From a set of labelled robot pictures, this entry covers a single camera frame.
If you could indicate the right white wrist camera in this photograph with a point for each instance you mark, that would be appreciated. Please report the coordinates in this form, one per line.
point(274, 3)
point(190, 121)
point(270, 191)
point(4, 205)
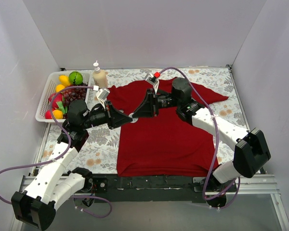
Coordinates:
point(151, 79)

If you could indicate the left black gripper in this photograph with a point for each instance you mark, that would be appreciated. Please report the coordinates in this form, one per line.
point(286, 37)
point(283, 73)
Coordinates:
point(109, 114)

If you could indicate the white plastic fruit basket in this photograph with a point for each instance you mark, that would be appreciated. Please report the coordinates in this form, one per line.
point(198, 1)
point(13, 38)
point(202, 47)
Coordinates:
point(49, 89)

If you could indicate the green toy apple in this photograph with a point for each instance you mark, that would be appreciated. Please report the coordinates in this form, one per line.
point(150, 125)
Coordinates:
point(75, 78)

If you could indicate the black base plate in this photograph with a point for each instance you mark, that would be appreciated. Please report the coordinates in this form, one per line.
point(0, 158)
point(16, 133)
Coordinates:
point(143, 188)

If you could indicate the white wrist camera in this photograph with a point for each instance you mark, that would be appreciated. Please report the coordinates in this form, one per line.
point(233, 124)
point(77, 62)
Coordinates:
point(151, 79)
point(102, 95)

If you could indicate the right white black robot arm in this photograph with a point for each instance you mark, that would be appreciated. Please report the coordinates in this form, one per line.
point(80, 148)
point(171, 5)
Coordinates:
point(250, 148)

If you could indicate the aluminium frame rail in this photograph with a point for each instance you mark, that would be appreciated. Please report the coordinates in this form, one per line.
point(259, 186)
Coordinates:
point(259, 184)

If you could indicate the cream lotion pump bottle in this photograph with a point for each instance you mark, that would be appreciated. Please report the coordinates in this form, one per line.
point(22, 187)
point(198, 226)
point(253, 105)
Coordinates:
point(99, 76)

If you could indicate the red yellow toy peach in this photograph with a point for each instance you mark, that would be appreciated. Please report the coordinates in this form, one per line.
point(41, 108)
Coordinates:
point(54, 113)

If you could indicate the yellow toy mango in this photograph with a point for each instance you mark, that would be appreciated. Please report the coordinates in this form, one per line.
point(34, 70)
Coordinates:
point(64, 80)

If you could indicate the pink toy dragon fruit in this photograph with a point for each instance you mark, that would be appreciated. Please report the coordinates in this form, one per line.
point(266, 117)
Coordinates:
point(56, 101)

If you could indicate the purple toy grapes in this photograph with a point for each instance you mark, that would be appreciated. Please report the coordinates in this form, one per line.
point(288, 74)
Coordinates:
point(74, 94)

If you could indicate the round patterned brooch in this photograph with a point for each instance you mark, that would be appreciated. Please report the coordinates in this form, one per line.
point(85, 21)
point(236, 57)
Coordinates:
point(134, 119)

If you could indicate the orange toy fruit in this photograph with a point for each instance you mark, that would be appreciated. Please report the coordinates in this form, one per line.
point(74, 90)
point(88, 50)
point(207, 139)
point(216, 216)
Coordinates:
point(59, 87)

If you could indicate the floral tablecloth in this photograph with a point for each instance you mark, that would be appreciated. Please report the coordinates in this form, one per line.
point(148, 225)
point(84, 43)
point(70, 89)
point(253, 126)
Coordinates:
point(99, 154)

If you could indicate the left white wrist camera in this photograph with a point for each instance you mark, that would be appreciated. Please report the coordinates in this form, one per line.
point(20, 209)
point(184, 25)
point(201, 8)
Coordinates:
point(102, 95)

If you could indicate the red t-shirt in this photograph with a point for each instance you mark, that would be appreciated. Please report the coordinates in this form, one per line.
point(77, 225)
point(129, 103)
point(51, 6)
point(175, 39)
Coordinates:
point(162, 145)

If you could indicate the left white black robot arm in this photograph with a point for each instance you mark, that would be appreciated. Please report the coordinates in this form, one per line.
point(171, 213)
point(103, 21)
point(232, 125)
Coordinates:
point(37, 204)

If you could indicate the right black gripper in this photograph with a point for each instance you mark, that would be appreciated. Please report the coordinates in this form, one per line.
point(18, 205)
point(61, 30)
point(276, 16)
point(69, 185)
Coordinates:
point(154, 102)

